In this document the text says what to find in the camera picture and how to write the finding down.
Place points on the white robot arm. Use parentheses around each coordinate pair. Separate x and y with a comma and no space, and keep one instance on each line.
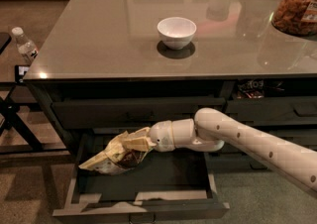
(209,130)

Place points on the clear jar of snacks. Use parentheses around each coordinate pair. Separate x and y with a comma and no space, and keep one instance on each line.
(296,17)

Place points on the grey top left drawer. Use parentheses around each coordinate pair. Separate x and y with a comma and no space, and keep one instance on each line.
(129,112)

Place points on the black side table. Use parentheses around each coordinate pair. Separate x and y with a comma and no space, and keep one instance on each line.
(20,96)

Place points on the dark grey cabinet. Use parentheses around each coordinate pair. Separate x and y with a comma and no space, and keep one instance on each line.
(110,49)

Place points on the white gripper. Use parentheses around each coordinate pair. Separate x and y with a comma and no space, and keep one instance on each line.
(161,136)

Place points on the open grey middle drawer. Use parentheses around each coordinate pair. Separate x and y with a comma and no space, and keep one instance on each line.
(165,186)

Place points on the clear plastic water bottle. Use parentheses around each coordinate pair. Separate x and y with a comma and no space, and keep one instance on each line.
(26,47)

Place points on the grey top right drawer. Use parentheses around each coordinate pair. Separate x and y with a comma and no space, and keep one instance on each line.
(274,111)

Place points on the snack packets in drawer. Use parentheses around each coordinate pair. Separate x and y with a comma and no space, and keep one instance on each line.
(257,88)

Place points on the brown sea salt chip bag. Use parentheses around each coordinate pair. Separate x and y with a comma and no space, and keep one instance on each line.
(115,158)

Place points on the white ceramic bowl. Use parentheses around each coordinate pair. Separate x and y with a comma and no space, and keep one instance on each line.
(176,32)

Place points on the grey middle right drawer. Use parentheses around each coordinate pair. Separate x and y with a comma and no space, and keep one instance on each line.
(305,136)

